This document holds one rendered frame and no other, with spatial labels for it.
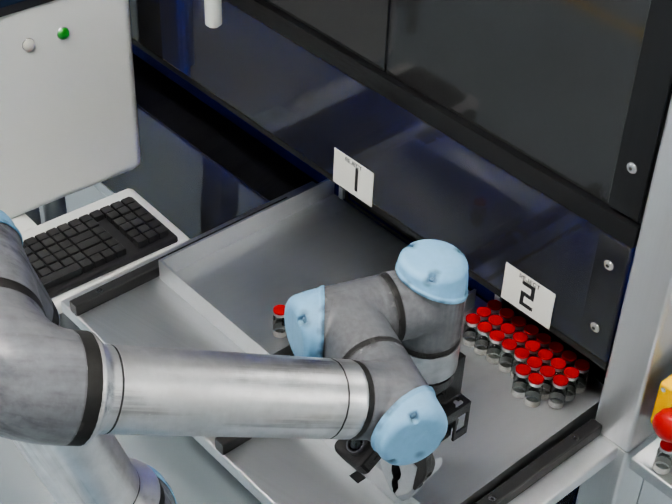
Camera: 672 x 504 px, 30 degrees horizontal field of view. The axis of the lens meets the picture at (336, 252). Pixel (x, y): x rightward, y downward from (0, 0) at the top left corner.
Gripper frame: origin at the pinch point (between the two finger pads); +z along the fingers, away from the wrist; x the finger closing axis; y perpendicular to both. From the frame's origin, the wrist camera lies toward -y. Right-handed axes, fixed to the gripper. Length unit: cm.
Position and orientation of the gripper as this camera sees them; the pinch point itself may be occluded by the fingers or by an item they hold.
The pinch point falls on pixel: (396, 493)
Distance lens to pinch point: 153.2
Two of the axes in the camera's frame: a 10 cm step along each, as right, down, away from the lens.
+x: -6.6, -4.9, 5.7
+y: 7.5, -3.9, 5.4
